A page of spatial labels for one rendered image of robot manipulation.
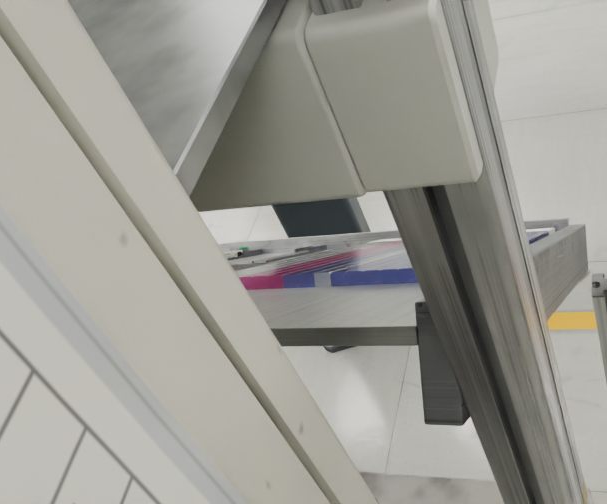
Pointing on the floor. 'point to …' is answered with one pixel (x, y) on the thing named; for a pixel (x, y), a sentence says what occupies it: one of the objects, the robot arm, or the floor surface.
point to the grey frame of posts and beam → (424, 205)
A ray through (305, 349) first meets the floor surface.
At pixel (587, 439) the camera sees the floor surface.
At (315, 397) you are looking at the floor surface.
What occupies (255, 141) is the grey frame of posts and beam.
